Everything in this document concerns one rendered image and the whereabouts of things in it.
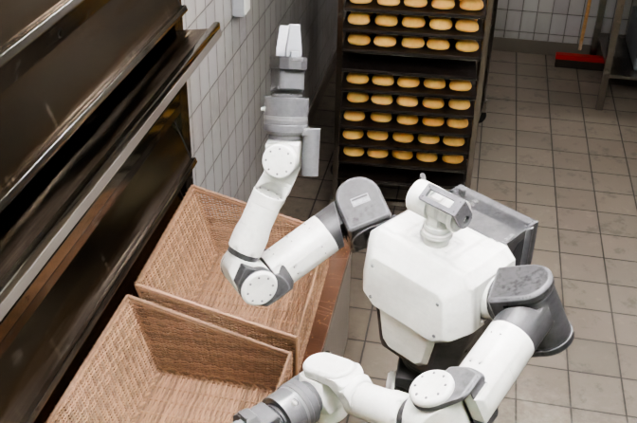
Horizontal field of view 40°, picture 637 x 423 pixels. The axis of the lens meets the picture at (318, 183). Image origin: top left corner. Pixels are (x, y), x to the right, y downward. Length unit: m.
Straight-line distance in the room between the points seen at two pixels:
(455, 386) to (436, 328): 0.23
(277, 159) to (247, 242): 0.18
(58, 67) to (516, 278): 1.10
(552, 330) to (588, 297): 2.35
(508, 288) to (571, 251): 2.65
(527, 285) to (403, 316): 0.27
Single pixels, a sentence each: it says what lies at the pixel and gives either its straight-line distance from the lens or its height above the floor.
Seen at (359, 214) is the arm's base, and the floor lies 1.39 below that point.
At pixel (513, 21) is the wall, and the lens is 6.26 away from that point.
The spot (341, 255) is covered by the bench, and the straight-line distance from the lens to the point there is 3.05.
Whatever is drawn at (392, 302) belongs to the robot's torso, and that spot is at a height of 1.28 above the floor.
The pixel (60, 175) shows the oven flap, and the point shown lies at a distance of 1.97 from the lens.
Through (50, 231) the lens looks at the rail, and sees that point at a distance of 1.73.
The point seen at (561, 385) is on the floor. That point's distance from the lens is 3.54.
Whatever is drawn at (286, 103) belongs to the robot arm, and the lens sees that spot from 1.68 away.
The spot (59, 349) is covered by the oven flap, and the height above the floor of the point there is 0.96.
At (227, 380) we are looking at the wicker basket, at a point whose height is 0.59.
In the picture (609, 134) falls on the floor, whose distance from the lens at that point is 5.37.
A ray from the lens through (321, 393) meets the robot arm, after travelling 1.64.
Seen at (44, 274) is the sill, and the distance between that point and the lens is 2.07.
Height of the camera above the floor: 2.38
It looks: 31 degrees down
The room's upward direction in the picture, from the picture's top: 1 degrees clockwise
